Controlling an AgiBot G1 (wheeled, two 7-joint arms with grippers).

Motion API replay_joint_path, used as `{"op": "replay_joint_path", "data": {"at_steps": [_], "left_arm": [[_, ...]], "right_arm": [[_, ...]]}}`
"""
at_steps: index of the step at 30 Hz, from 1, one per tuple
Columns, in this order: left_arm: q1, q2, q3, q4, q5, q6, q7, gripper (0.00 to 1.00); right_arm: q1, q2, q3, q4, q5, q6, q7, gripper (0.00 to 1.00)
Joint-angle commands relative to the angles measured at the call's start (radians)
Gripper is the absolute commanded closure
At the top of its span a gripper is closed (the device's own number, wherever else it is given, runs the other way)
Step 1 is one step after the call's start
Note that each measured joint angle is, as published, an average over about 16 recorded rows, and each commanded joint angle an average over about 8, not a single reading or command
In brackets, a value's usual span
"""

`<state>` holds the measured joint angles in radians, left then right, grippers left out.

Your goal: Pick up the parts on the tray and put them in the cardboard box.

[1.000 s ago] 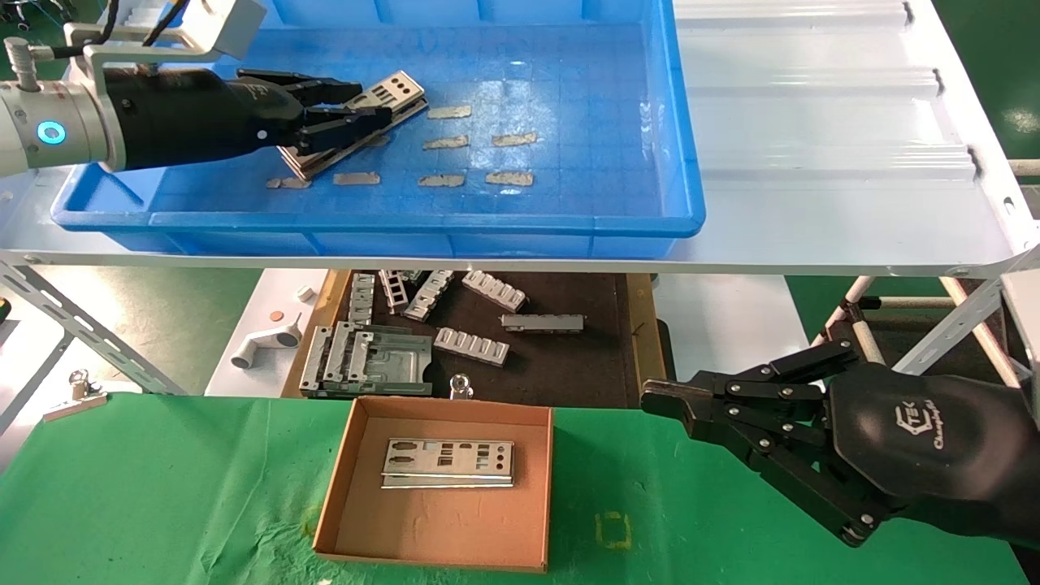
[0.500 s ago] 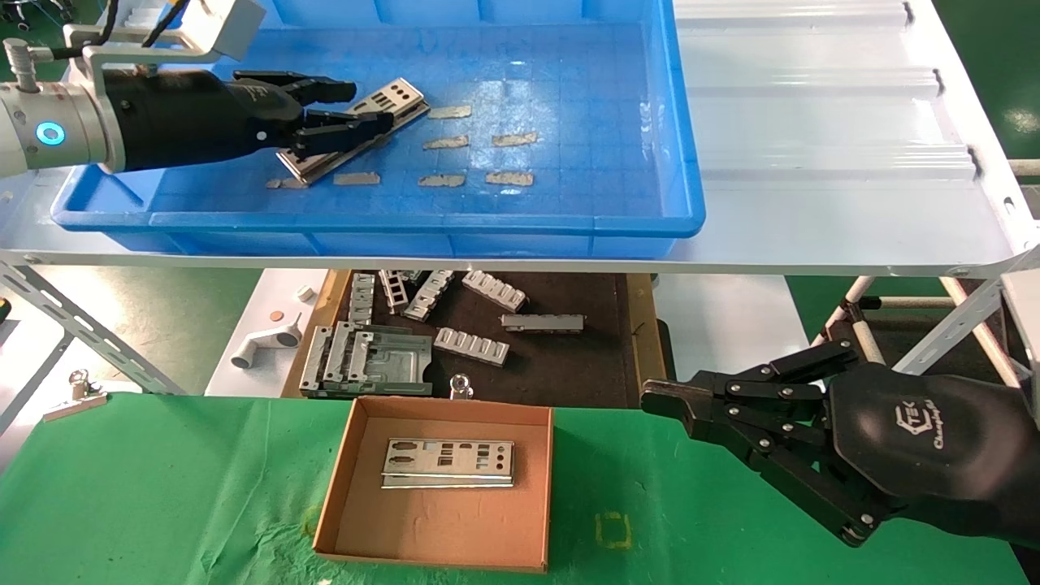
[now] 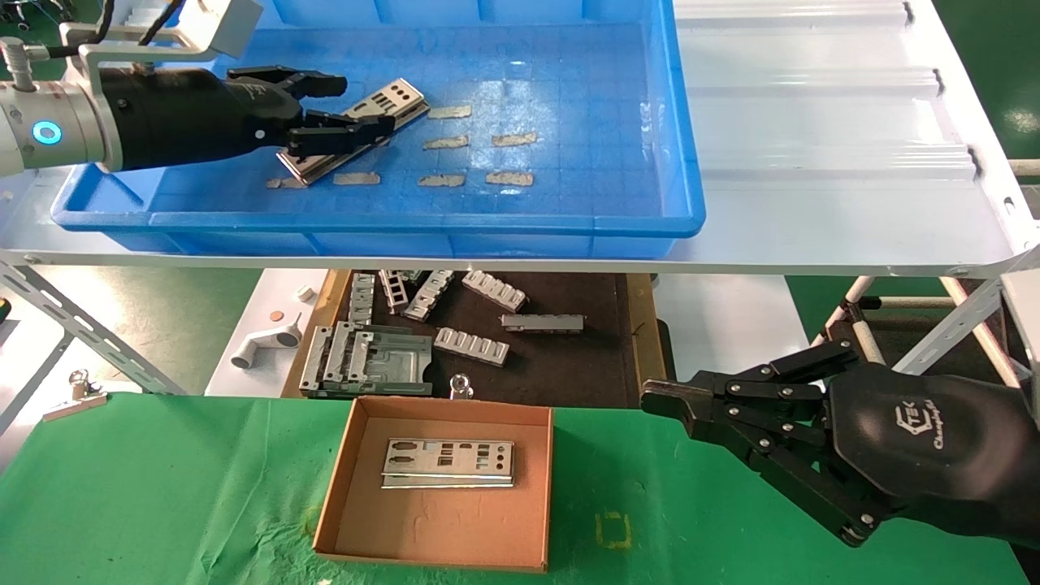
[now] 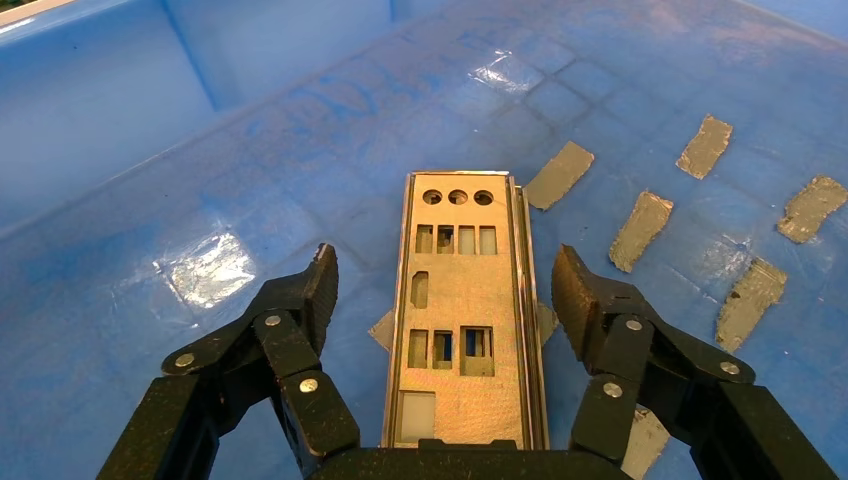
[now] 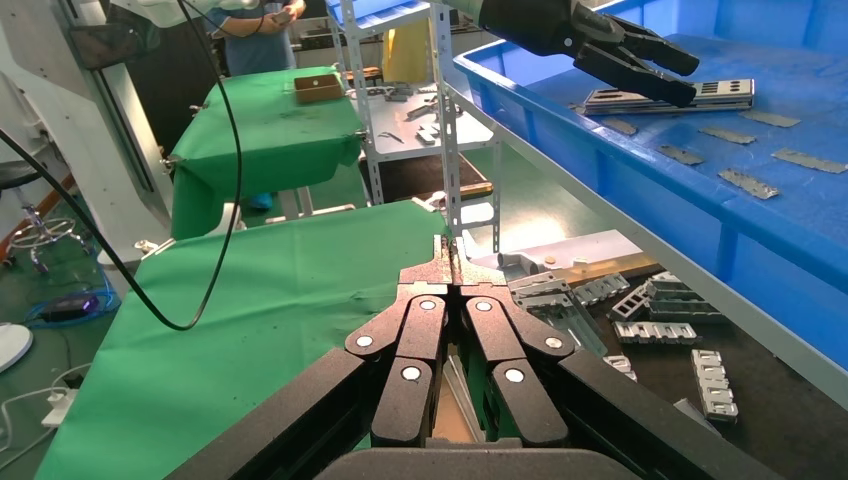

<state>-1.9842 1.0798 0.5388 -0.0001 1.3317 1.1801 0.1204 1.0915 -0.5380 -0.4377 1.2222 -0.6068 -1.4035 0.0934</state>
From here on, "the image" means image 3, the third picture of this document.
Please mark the perforated steel shelf brace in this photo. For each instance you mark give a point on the perforated steel shelf brace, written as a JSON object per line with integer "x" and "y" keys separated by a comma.
{"x": 32, "y": 382}
{"x": 81, "y": 329}

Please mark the plain grey metal bar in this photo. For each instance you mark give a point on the plain grey metal bar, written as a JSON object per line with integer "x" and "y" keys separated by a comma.
{"x": 542, "y": 322}

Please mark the silver metal shield plate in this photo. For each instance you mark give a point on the silver metal shield plate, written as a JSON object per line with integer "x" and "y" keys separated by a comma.
{"x": 496, "y": 479}
{"x": 416, "y": 99}
{"x": 313, "y": 172}

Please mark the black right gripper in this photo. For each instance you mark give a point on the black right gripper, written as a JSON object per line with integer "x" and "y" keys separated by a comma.
{"x": 934, "y": 447}

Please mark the blue plastic tray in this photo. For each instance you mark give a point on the blue plastic tray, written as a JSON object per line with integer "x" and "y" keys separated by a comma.
{"x": 569, "y": 97}

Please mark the tan perforated strut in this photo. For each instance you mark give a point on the tan perforated strut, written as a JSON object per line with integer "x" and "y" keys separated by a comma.
{"x": 991, "y": 345}

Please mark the white horizontal pipe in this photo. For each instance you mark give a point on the white horizontal pipe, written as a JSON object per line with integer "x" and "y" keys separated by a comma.
{"x": 1025, "y": 167}

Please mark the grey tape strip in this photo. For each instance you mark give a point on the grey tape strip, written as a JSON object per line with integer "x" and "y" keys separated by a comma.
{"x": 357, "y": 178}
{"x": 284, "y": 184}
{"x": 513, "y": 139}
{"x": 446, "y": 142}
{"x": 450, "y": 111}
{"x": 441, "y": 180}
{"x": 509, "y": 178}

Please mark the grey slotted metal bracket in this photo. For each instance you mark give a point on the grey slotted metal bracket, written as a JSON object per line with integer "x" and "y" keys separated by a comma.
{"x": 315, "y": 361}
{"x": 428, "y": 294}
{"x": 394, "y": 290}
{"x": 361, "y": 296}
{"x": 345, "y": 351}

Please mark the grey finned metal part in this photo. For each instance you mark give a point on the grey finned metal part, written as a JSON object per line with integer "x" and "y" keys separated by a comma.
{"x": 471, "y": 345}
{"x": 494, "y": 290}

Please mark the large grey metal plate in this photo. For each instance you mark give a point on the large grey metal plate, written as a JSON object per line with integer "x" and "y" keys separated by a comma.
{"x": 398, "y": 366}

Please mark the green table cloth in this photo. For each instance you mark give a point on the green table cloth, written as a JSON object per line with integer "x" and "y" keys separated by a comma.
{"x": 162, "y": 487}

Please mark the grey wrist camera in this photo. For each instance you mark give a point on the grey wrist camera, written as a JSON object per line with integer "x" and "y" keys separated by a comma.
{"x": 231, "y": 24}
{"x": 1025, "y": 325}

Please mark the white pipe rack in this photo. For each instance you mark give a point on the white pipe rack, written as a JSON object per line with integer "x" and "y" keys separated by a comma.
{"x": 865, "y": 341}

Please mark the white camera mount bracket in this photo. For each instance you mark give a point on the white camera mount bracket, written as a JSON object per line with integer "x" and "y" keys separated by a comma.
{"x": 138, "y": 49}

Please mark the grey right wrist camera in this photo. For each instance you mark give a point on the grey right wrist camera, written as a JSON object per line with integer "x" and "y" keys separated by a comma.
{"x": 1025, "y": 325}

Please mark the white angle shelf brace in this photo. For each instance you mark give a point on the white angle shelf brace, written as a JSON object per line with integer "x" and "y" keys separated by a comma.
{"x": 926, "y": 345}

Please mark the white metal shelf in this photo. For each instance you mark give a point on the white metal shelf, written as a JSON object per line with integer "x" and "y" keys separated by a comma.
{"x": 812, "y": 162}

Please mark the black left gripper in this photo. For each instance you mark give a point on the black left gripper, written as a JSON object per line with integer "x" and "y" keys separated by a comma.
{"x": 187, "y": 114}

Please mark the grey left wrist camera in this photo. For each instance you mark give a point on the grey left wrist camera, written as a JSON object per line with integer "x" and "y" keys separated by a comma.
{"x": 231, "y": 24}

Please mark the white pipe fitting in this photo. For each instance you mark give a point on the white pipe fitting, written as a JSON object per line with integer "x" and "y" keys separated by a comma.
{"x": 280, "y": 337}

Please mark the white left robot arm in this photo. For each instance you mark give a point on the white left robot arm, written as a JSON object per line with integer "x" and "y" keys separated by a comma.
{"x": 77, "y": 122}

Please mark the brown cardboard box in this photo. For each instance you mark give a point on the brown cardboard box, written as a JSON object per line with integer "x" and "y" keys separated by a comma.
{"x": 455, "y": 528}

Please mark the wood framed black tray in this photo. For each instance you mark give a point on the wood framed black tray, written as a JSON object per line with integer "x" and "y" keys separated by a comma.
{"x": 569, "y": 366}

